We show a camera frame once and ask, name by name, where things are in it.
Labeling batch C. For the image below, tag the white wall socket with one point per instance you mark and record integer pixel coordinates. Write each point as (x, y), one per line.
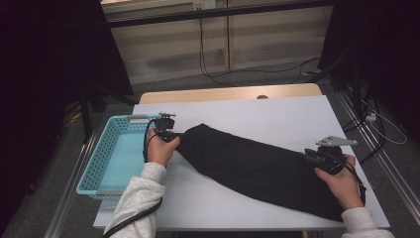
(204, 4)

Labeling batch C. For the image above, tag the yellow floor tape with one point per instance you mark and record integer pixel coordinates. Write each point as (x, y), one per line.
(312, 71)
(76, 117)

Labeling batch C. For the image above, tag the person's left hand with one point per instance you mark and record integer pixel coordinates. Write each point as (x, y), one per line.
(158, 152)

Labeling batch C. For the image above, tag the metal floor rail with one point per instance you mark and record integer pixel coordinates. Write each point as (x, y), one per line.
(71, 188)
(389, 172)

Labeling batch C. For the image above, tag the black metal stand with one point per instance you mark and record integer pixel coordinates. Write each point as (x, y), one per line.
(355, 86)

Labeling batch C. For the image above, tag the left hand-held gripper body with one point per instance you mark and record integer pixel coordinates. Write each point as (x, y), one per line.
(164, 124)

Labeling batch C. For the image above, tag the wide black curtain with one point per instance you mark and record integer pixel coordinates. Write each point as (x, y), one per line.
(39, 66)

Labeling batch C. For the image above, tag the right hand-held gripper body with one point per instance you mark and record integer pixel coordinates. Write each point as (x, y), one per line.
(335, 141)

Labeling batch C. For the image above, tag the light blue plastic basket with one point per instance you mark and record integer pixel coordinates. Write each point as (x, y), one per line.
(122, 158)

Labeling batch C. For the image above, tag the wooden table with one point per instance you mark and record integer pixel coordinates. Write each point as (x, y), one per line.
(198, 94)

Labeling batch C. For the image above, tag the person's right hand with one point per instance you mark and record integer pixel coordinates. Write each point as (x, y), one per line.
(345, 188)

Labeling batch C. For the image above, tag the narrow black curtain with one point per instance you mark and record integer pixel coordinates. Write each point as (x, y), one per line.
(379, 39)

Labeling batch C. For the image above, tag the white table mat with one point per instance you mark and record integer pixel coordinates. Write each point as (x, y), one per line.
(313, 115)

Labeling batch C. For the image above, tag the black shorts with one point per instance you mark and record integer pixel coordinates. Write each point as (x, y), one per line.
(257, 165)

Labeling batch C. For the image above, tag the white power plug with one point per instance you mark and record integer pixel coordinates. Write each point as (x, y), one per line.
(370, 116)

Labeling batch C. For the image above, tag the black tripod stand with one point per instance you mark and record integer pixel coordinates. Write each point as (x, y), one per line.
(86, 122)

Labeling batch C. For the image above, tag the black metal crossbar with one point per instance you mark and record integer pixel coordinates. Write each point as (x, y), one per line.
(165, 18)

